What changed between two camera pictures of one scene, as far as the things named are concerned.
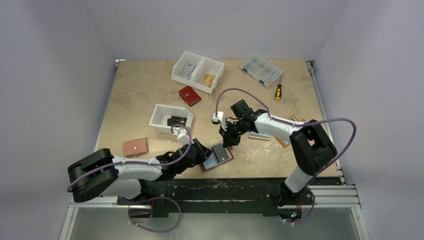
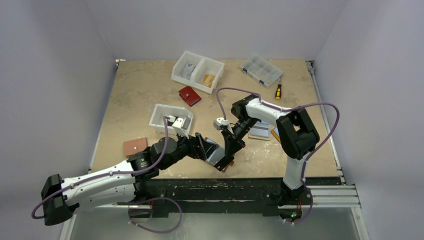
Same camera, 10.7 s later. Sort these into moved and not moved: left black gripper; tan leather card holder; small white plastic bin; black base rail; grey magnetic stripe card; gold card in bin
Moved: tan leather card holder; left black gripper
Not moved: grey magnetic stripe card; gold card in bin; black base rail; small white plastic bin
